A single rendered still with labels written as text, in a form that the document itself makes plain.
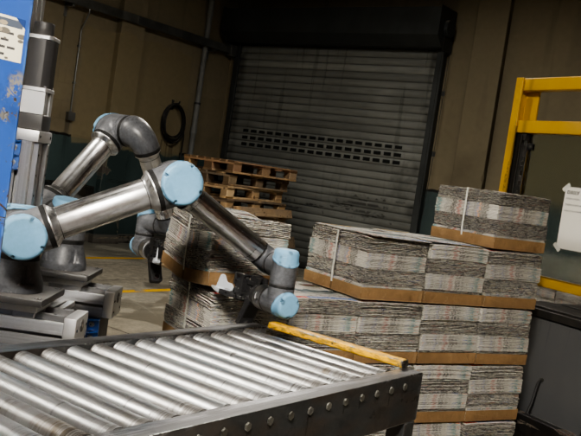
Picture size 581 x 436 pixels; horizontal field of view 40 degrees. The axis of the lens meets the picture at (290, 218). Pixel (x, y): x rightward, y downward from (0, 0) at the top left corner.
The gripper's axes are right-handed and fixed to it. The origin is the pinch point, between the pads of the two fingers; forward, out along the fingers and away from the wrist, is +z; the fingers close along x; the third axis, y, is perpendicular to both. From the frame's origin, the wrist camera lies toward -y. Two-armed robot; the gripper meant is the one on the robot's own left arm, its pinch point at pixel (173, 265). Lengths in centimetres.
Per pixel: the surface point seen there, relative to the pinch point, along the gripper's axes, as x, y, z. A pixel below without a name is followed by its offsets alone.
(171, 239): -5.8, 10.1, 7.7
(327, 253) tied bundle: 54, 11, 18
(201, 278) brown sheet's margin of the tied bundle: -6.4, 1.1, 35.0
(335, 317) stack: 45, -8, 40
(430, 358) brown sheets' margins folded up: 90, -22, 44
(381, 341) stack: 66, -16, 42
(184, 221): -5.5, 17.2, 15.2
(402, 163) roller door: 539, 79, -517
